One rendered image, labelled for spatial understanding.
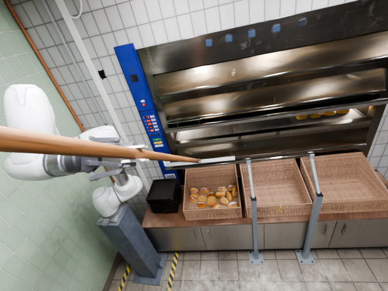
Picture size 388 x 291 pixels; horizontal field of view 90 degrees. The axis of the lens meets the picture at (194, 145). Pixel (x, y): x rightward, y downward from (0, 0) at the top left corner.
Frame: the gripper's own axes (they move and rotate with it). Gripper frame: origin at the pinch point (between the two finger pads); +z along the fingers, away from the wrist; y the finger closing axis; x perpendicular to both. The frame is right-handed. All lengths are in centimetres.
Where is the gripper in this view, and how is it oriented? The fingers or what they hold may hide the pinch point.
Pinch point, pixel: (135, 153)
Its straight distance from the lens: 57.1
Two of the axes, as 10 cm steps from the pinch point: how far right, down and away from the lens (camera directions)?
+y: 0.8, 9.9, -1.1
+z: 9.8, -1.0, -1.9
